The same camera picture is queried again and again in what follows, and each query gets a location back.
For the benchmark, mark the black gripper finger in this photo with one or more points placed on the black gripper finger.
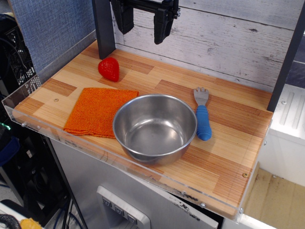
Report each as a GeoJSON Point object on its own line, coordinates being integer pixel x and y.
{"type": "Point", "coordinates": [124, 15]}
{"type": "Point", "coordinates": [163, 21]}

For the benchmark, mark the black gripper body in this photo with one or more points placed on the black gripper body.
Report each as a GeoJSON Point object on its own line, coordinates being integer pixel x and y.
{"type": "Point", "coordinates": [152, 6]}

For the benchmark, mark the stainless steel pot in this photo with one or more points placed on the stainless steel pot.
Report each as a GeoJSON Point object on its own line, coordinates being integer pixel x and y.
{"type": "Point", "coordinates": [155, 129]}

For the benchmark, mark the orange cloth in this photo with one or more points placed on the orange cloth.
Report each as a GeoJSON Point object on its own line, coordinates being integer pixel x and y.
{"type": "Point", "coordinates": [95, 109]}

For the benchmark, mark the red toy strawberry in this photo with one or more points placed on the red toy strawberry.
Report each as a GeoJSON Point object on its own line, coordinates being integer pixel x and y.
{"type": "Point", "coordinates": [109, 69]}

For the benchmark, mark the blue fabric panel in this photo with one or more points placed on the blue fabric panel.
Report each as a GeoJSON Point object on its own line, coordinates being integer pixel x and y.
{"type": "Point", "coordinates": [54, 31]}

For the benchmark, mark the clear acrylic table guard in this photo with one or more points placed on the clear acrylic table guard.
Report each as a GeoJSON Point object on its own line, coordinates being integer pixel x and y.
{"type": "Point", "coordinates": [213, 174]}

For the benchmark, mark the white toy sink unit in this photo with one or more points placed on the white toy sink unit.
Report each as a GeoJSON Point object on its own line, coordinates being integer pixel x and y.
{"type": "Point", "coordinates": [283, 151]}

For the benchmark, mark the silver toy fridge cabinet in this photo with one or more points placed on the silver toy fridge cabinet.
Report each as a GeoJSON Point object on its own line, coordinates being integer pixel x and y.
{"type": "Point", "coordinates": [124, 190]}

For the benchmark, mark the dark grey left post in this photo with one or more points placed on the dark grey left post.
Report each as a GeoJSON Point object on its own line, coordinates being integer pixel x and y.
{"type": "Point", "coordinates": [104, 27]}

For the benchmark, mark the dark grey post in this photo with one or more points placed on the dark grey post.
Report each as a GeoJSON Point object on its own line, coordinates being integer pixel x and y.
{"type": "Point", "coordinates": [104, 27]}
{"type": "Point", "coordinates": [288, 61]}

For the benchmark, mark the blue handled metal fork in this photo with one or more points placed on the blue handled metal fork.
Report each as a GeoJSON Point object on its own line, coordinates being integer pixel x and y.
{"type": "Point", "coordinates": [204, 131]}

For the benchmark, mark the dark grey right post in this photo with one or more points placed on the dark grey right post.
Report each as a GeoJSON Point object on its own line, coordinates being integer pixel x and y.
{"type": "Point", "coordinates": [288, 61]}

